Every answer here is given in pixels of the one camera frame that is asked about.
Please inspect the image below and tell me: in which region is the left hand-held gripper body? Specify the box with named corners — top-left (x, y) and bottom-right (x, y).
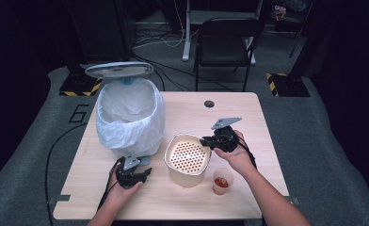
top-left (116, 155), bottom-right (148, 188)

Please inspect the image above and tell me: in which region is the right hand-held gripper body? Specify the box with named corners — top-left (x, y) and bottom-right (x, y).
top-left (210, 117), bottom-right (243, 153)

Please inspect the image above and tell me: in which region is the beige strainer container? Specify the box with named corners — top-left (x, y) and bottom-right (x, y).
top-left (164, 133), bottom-right (213, 189)

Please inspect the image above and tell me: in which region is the white plastic bin liner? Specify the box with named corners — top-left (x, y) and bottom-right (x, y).
top-left (96, 78), bottom-right (167, 158)

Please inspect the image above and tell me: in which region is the white and grey pedal bin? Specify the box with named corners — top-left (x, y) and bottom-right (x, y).
top-left (84, 61), bottom-right (167, 167)

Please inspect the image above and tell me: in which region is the person's left hand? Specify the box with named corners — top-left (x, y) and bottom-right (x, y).
top-left (105, 182), bottom-right (143, 211)

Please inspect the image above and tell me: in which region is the person's right hand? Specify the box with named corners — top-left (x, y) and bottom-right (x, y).
top-left (214, 131), bottom-right (257, 177)

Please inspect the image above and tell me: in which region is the clear cup with red liquid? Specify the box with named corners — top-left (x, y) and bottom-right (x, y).
top-left (212, 167), bottom-right (235, 196)

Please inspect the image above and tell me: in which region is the black hazard-striped stand base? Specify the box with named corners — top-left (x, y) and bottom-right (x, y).
top-left (265, 73), bottom-right (312, 98)
top-left (58, 72), bottom-right (106, 97)

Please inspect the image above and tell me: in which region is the black folding chair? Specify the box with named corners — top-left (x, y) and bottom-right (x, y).
top-left (193, 17), bottom-right (264, 92)

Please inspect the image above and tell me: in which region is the left hand-held gripper cable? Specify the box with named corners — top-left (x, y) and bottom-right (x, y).
top-left (97, 157), bottom-right (125, 211)

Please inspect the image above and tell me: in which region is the hand-held gripper cable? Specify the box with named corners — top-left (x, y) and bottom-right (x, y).
top-left (235, 137), bottom-right (258, 170)
top-left (97, 157), bottom-right (125, 211)

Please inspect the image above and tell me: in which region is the right hand-held gripper cable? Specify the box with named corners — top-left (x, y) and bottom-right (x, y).
top-left (235, 137), bottom-right (258, 170)

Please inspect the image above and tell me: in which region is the bundle of black floor cables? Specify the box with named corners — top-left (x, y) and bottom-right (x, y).
top-left (130, 53), bottom-right (233, 92)

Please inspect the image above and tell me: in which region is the black floor cable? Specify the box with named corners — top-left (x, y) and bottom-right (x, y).
top-left (44, 122), bottom-right (88, 226)

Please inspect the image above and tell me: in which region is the white metal desk frame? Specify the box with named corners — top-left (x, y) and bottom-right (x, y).
top-left (182, 0), bottom-right (264, 66)

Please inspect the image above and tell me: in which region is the white floor cable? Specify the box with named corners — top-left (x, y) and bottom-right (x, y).
top-left (132, 0), bottom-right (186, 50)

